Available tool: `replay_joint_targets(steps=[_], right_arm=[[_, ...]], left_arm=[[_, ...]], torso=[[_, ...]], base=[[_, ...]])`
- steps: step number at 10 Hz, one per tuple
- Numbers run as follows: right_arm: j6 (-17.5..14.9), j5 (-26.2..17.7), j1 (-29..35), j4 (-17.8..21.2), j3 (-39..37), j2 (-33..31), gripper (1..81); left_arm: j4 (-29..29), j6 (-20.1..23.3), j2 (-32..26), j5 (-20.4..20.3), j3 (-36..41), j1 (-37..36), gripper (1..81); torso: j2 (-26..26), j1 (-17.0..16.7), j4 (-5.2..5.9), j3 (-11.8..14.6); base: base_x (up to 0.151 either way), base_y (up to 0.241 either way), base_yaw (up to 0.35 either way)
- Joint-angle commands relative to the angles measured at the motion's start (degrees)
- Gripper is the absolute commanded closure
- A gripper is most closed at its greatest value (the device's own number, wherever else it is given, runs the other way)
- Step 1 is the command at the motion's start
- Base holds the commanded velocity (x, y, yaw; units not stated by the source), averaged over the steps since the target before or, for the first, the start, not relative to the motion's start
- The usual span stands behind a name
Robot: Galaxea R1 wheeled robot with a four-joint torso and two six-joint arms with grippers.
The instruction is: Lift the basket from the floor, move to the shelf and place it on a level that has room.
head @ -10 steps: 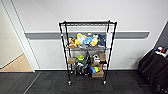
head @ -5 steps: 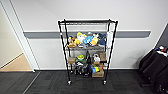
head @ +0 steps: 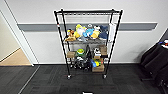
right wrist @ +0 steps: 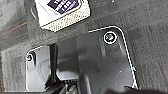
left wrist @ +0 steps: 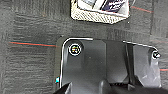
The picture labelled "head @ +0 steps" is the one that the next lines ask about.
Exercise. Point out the green and yellow bowl toy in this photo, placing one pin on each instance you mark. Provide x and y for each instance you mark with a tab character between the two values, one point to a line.
80	52

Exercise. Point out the black pointed bag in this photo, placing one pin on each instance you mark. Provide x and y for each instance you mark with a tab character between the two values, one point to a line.
88	53

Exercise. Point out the grey plush toy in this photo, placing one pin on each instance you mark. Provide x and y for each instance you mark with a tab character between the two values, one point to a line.
82	39

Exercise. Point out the small brown cardboard box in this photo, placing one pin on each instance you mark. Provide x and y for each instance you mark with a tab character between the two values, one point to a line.
71	54

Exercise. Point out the light blue plush toy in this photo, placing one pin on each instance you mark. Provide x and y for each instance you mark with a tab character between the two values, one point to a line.
88	32

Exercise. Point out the yellow plush toy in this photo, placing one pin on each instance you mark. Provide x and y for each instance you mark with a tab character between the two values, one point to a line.
79	30

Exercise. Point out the brown plush toy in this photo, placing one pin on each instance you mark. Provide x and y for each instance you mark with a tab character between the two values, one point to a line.
70	36

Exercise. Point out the yellow and white plush duck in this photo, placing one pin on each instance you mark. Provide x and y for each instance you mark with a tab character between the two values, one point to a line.
96	32

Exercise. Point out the stacked brown cardboard boxes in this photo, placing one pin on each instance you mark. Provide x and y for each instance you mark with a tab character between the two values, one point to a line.
103	50

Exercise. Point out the blue yellow green toy pack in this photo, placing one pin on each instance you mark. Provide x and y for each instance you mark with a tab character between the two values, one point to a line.
96	62

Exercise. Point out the navy blue plush shark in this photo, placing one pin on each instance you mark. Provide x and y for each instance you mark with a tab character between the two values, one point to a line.
104	33

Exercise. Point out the flat white box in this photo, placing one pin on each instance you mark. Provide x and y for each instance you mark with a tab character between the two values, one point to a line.
112	32

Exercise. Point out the black chair with clutter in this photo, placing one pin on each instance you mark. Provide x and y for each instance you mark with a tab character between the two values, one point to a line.
156	60

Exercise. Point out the long grey wall band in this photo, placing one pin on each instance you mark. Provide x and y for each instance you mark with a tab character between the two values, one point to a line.
140	26

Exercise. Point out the white door frame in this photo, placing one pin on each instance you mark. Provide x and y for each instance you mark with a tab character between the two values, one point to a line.
18	36

